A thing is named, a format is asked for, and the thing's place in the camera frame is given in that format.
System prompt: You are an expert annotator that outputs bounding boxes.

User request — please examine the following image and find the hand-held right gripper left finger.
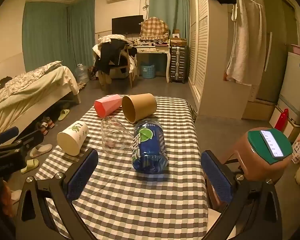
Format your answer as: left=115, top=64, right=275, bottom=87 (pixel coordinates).
left=16, top=148, right=99, bottom=240

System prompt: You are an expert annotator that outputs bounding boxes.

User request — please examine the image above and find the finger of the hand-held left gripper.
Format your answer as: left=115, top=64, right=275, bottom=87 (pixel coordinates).
left=0, top=126, right=20, bottom=147
left=0, top=131, right=45, bottom=158

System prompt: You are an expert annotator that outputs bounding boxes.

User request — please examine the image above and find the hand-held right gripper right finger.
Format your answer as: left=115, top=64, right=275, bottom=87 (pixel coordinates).
left=200, top=150, right=282, bottom=240

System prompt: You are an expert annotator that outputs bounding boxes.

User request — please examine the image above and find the white paper cup green print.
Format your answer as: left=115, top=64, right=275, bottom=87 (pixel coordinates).
left=56, top=120, right=89, bottom=156

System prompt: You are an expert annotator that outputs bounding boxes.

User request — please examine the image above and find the clear plastic cup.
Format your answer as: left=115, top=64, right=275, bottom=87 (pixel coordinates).
left=101, top=116, right=133, bottom=159

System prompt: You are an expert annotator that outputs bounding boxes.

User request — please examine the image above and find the pink faceted cup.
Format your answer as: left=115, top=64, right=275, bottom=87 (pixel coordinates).
left=94, top=94, right=122, bottom=118

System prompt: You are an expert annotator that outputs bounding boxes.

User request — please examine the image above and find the brown paper cup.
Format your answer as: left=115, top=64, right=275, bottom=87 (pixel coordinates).
left=122, top=93, right=157, bottom=124

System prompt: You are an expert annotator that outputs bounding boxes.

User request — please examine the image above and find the white slipper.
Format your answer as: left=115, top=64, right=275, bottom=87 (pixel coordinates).
left=30, top=144, right=53, bottom=158

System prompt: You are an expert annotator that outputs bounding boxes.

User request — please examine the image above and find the yellow slipper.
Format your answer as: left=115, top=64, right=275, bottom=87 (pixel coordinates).
left=20, top=159, right=40, bottom=174
left=58, top=109, right=70, bottom=121

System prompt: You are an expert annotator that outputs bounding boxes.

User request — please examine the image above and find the bed with floral bedding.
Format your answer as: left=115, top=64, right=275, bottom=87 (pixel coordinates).
left=0, top=61, right=81, bottom=140

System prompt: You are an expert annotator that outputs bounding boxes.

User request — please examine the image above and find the brown plastic stool green top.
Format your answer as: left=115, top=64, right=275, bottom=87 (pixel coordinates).
left=205, top=128, right=293, bottom=212

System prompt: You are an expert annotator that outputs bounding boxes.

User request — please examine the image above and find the smartphone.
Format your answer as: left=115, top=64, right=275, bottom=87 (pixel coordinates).
left=259, top=129, right=284, bottom=159

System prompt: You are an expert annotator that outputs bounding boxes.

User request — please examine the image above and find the checkered tablecloth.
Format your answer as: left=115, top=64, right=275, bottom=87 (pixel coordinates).
left=34, top=95, right=225, bottom=240

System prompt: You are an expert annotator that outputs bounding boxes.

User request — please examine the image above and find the large water bottle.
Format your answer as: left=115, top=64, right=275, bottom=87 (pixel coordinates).
left=75, top=64, right=90, bottom=83

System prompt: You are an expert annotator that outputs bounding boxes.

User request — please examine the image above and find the red bottle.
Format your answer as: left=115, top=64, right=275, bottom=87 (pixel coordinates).
left=275, top=109, right=289, bottom=131

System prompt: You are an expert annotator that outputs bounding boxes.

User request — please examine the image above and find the cardboard box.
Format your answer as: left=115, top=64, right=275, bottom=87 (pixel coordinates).
left=269, top=105, right=300, bottom=143

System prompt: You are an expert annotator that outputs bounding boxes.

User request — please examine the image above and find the green curtain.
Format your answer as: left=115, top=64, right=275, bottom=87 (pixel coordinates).
left=22, top=0, right=95, bottom=72
left=148, top=0, right=191, bottom=38

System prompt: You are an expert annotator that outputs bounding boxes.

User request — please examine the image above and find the chair piled with clothes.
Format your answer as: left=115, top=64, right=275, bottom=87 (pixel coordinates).
left=92, top=34, right=138, bottom=90

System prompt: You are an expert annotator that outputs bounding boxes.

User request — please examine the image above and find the white refrigerator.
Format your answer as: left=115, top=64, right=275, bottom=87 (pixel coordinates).
left=277, top=51, right=300, bottom=125

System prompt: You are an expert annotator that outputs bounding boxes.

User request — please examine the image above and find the silver suitcase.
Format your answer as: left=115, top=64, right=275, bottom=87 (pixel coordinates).
left=169, top=45, right=188, bottom=84

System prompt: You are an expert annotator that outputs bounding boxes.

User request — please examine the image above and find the blue laundry basket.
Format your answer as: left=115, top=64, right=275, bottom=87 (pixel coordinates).
left=140, top=63, right=156, bottom=79

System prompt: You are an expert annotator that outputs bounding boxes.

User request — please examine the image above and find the white louvered wardrobe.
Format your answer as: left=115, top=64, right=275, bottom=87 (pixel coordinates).
left=187, top=0, right=263, bottom=119

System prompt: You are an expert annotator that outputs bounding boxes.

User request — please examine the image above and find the hanging white towel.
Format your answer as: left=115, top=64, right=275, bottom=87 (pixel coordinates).
left=226, top=0, right=263, bottom=83

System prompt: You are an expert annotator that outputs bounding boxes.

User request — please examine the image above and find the white dressing desk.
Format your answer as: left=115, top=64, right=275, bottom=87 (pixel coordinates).
left=134, top=39, right=171, bottom=83

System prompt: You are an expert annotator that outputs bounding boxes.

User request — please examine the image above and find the black monitor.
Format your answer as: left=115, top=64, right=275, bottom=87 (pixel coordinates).
left=112, top=15, right=144, bottom=35

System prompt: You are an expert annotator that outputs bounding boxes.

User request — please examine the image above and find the plaid cloth cover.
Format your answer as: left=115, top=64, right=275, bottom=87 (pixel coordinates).
left=139, top=17, right=170, bottom=41

